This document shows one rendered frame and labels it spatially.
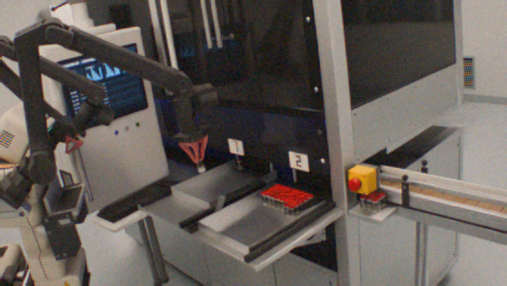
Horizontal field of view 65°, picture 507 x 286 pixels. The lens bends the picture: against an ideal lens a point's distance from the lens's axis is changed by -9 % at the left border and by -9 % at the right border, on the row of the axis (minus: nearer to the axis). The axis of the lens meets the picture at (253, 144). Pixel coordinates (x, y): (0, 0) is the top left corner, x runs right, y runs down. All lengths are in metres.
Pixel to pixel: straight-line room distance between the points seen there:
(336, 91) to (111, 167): 1.11
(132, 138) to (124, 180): 0.20
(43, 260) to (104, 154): 0.63
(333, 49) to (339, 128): 0.24
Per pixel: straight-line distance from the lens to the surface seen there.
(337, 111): 1.35
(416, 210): 1.45
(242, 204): 1.56
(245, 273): 2.13
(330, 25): 1.30
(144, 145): 2.10
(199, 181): 1.85
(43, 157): 1.25
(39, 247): 1.60
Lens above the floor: 1.57
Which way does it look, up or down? 18 degrees down
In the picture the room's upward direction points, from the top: 9 degrees counter-clockwise
